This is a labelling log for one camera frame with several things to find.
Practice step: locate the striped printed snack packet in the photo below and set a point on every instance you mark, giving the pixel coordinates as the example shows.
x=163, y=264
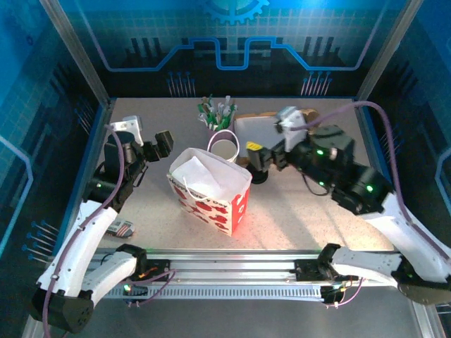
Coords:
x=123, y=228

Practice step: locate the aluminium frame post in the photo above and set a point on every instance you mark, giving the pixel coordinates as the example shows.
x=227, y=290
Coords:
x=382, y=53
x=80, y=53

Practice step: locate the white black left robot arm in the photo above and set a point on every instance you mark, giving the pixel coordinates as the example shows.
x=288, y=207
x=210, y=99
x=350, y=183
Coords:
x=81, y=246

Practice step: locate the brown paper stirrer packet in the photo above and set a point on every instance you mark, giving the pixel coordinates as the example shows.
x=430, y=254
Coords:
x=205, y=101

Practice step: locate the stack of black cup lids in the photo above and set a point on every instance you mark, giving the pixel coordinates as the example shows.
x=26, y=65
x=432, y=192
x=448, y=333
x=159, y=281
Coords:
x=259, y=177

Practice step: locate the white paper napkin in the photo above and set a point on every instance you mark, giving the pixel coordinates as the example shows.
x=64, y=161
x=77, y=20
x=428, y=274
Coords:
x=201, y=172

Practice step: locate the pink holder cup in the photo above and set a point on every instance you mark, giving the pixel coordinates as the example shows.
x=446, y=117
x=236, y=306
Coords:
x=210, y=129

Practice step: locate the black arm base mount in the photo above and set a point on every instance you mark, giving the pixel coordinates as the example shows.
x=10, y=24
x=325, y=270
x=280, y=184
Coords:
x=158, y=267
x=306, y=269

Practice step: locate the white red printed gift bag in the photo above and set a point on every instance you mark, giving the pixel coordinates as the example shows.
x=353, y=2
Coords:
x=211, y=218

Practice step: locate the aluminium mounting rail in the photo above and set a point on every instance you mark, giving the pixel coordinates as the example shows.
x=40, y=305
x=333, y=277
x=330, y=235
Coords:
x=229, y=267

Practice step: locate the stack of white paper cups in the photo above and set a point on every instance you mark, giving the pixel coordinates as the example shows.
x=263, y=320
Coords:
x=223, y=149

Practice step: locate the stack of white napkins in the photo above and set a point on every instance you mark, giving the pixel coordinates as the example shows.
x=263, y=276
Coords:
x=257, y=130

